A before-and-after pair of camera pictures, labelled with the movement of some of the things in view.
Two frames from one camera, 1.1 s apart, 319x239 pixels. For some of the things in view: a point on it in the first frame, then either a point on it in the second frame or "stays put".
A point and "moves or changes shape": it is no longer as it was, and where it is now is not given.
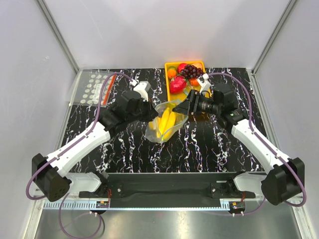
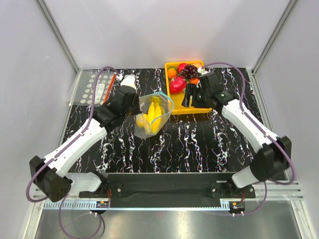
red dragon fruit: x=177 y=84 stays put
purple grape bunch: x=189 y=71 stays put
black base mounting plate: x=170 y=184 stays put
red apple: x=181 y=66 stays put
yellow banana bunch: x=165 y=123 -> x=155 y=112
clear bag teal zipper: x=166 y=122 moves or changes shape
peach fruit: x=198 y=65 stays put
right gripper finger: x=187 y=107 -> x=188 y=99
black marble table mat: x=204 y=146 stays put
